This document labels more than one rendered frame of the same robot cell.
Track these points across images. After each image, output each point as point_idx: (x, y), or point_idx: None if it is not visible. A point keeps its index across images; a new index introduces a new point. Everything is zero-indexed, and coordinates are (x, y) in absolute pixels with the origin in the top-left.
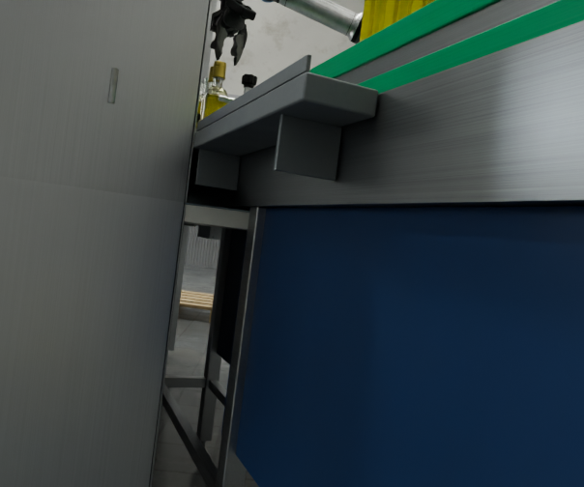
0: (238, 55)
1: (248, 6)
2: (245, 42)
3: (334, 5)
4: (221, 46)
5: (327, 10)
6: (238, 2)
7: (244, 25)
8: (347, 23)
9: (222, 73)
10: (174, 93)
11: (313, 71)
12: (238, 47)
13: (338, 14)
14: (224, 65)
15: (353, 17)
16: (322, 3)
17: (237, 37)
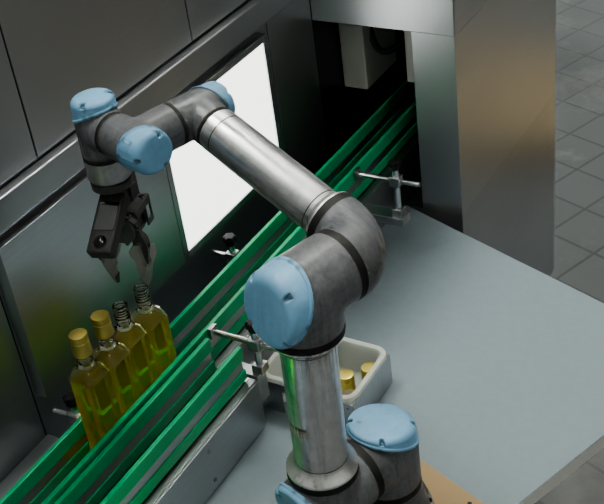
0: (142, 276)
1: (99, 240)
2: (146, 255)
3: (271, 185)
4: (112, 269)
5: (263, 193)
6: (99, 218)
7: (133, 235)
8: (298, 224)
9: (79, 354)
10: None
11: None
12: (138, 265)
13: (280, 207)
14: (77, 343)
15: (302, 218)
16: (253, 179)
17: (131, 251)
